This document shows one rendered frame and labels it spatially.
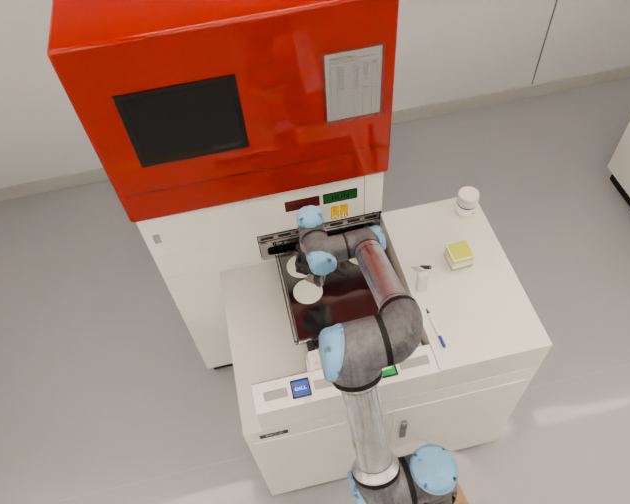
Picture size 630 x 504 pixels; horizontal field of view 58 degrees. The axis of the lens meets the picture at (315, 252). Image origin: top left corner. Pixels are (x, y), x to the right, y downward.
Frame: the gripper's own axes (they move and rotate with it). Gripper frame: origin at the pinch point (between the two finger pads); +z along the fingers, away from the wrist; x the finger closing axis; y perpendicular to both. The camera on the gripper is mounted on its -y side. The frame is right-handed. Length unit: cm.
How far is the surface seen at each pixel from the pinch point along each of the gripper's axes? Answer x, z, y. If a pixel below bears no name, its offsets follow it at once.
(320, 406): 36.9, 6.2, -12.2
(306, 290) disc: -0.3, 7.3, 6.3
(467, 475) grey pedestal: 39, 15, -57
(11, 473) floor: 78, 97, 123
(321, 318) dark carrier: 8.3, 7.4, -2.2
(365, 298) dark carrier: -3.5, 7.4, -13.7
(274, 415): 44.3, 4.9, -0.7
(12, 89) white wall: -78, 24, 200
